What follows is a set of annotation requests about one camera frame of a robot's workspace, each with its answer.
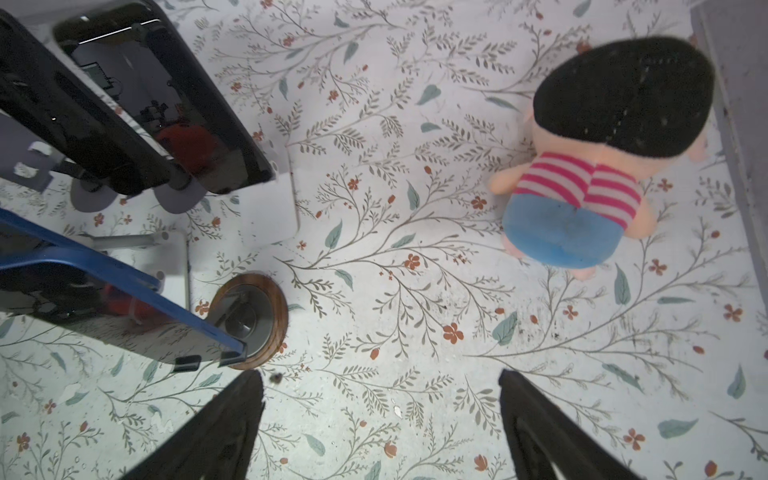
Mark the back middle black phone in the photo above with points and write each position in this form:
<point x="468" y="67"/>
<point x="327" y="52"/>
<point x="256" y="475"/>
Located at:
<point x="45" y="96"/>

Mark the purple back middle stand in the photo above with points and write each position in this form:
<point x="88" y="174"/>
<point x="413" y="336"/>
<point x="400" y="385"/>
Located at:
<point x="29" y="162"/>

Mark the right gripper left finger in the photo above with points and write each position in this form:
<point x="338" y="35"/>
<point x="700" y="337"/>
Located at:
<point x="217" y="443"/>

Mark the white front middle stand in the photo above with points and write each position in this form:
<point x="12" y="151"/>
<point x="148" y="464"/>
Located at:
<point x="162" y="255"/>

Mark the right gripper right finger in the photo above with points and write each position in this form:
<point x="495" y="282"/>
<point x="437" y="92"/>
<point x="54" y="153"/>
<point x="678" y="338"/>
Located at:
<point x="544" y="442"/>

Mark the back right black phone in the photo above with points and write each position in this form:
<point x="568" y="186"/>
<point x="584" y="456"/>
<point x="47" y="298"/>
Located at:
<point x="165" y="90"/>

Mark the black haired doll plush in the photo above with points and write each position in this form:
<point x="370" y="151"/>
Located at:
<point x="603" y="122"/>

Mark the black phone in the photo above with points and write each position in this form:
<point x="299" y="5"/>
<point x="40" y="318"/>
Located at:
<point x="165" y="90"/>
<point x="45" y="96"/>

